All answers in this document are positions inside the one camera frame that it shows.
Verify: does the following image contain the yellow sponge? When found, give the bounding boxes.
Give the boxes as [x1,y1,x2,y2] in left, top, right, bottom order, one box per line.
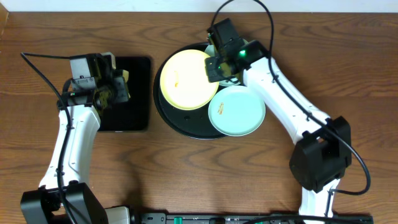
[122,70,129,82]

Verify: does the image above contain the green plate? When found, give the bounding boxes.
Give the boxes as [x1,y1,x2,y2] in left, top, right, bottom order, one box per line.
[208,86,266,137]
[205,37,248,86]

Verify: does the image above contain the yellow plate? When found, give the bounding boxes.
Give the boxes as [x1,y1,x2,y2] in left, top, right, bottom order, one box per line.
[160,49,219,110]

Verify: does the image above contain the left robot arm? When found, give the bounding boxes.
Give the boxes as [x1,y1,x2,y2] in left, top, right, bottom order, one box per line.
[21,52,131,223]

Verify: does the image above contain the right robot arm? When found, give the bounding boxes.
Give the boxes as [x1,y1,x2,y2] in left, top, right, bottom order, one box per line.
[205,41,352,218]

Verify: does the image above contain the black rectangular tray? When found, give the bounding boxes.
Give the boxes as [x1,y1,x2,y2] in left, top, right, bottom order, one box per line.
[99,57,151,132]

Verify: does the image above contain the round black tray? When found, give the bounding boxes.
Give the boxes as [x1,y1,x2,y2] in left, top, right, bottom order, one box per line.
[153,59,228,139]

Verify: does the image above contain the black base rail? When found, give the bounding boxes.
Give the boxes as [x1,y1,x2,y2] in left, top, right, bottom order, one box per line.
[131,212,374,224]

